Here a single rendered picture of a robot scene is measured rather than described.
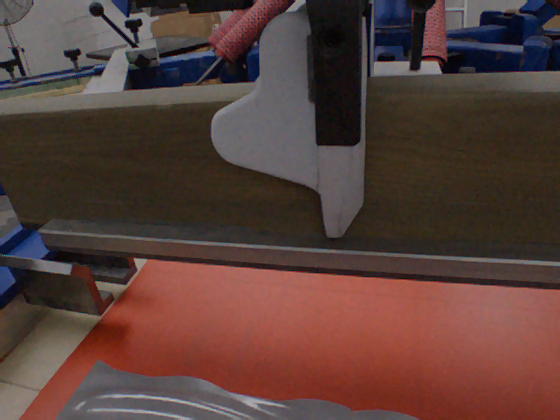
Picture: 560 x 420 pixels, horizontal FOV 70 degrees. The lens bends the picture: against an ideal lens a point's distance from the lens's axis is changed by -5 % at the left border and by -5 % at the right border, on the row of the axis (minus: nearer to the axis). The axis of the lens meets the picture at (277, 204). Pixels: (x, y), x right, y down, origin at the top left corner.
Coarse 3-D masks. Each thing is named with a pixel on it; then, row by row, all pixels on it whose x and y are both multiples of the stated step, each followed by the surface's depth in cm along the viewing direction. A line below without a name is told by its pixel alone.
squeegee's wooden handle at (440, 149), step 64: (0, 128) 21; (64, 128) 20; (128, 128) 19; (192, 128) 18; (384, 128) 16; (448, 128) 15; (512, 128) 15; (64, 192) 22; (128, 192) 21; (192, 192) 20; (256, 192) 19; (384, 192) 17; (448, 192) 17; (512, 192) 16
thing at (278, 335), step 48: (144, 288) 35; (192, 288) 35; (240, 288) 34; (288, 288) 34; (336, 288) 33; (96, 336) 31; (144, 336) 31; (192, 336) 30; (240, 336) 30; (288, 336) 29; (336, 336) 29; (48, 384) 27; (240, 384) 26; (288, 384) 26; (336, 384) 26
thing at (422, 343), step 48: (384, 288) 33; (432, 288) 32; (480, 288) 32; (528, 288) 31; (384, 336) 29; (432, 336) 28; (480, 336) 28; (528, 336) 27; (384, 384) 25; (432, 384) 25; (480, 384) 25; (528, 384) 24
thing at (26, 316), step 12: (12, 300) 30; (24, 300) 31; (0, 312) 29; (12, 312) 30; (24, 312) 31; (36, 312) 32; (0, 324) 29; (12, 324) 30; (24, 324) 31; (36, 324) 32; (0, 336) 29; (12, 336) 30; (24, 336) 31; (0, 348) 29; (12, 348) 30; (0, 360) 29
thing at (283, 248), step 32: (64, 224) 23; (96, 224) 22; (128, 224) 22; (192, 256) 20; (224, 256) 20; (256, 256) 19; (288, 256) 19; (320, 256) 18; (352, 256) 18; (384, 256) 17; (416, 256) 17; (448, 256) 17; (480, 256) 16; (512, 256) 16; (544, 256) 16
